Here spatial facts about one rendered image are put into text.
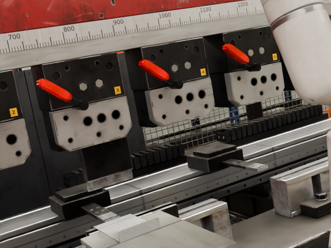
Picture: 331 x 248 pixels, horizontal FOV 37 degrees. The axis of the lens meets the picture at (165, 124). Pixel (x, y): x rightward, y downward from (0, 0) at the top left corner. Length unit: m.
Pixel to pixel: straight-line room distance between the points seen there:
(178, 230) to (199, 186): 0.47
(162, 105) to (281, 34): 0.31
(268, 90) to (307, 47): 0.38
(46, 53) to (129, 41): 0.17
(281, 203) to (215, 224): 0.22
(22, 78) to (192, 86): 0.59
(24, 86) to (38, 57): 0.55
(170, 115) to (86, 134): 0.18
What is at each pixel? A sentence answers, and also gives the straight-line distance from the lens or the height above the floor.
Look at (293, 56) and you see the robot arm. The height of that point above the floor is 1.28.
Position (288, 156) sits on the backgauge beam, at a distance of 1.57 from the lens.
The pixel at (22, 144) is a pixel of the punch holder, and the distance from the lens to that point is 0.90.
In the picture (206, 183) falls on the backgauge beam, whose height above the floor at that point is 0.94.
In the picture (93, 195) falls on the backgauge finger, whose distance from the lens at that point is 1.19.
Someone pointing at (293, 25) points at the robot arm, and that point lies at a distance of 0.80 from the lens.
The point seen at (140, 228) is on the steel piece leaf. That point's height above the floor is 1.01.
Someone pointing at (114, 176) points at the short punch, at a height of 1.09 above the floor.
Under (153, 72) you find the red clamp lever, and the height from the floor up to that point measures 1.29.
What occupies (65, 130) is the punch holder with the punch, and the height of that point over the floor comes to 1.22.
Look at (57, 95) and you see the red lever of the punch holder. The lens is 0.88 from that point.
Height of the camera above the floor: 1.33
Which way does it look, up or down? 8 degrees down
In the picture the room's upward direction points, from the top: 10 degrees counter-clockwise
